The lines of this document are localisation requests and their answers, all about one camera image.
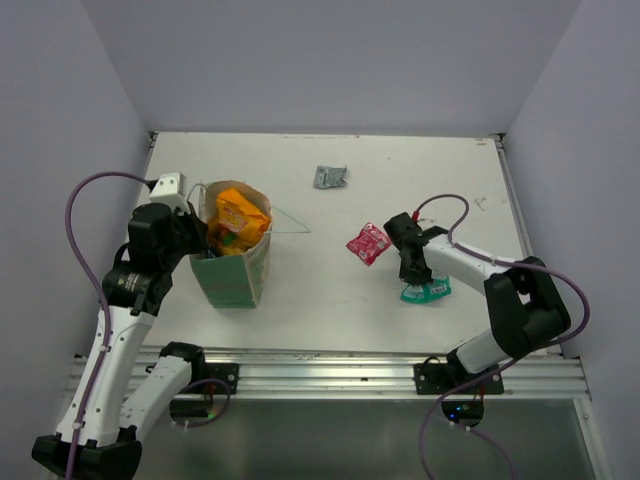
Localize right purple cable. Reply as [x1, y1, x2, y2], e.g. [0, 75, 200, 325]
[412, 193, 591, 480]

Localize aluminium mounting rail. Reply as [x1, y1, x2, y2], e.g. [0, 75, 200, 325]
[204, 348, 590, 400]

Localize green paper bag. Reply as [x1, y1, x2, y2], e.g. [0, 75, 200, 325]
[189, 180, 275, 309]

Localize grey snack packet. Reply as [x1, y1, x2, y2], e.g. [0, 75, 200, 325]
[313, 165, 347, 189]

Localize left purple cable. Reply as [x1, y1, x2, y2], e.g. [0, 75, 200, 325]
[63, 172, 154, 480]

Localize orange yellow snack packet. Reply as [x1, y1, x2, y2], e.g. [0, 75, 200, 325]
[207, 187, 271, 256]

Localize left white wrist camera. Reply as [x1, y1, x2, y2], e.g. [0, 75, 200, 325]
[149, 172, 189, 211]

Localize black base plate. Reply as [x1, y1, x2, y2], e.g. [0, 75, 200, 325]
[413, 356, 505, 395]
[180, 362, 240, 398]

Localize pink snack packet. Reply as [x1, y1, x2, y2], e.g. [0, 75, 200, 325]
[346, 223, 392, 266]

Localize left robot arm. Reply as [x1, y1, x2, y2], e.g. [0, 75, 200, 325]
[32, 202, 208, 479]

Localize dark blue chips packet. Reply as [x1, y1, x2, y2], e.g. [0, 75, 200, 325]
[206, 246, 220, 259]

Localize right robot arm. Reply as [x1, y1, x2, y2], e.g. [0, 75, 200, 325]
[384, 212, 571, 394]

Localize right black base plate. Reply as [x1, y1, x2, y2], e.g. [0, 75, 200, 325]
[413, 356, 505, 395]

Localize purple cable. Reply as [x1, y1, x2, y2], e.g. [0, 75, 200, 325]
[412, 193, 591, 480]
[63, 172, 154, 480]

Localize teal candy packet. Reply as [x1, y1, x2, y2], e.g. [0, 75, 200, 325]
[400, 272, 451, 304]

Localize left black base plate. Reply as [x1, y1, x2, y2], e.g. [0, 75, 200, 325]
[180, 362, 240, 398]

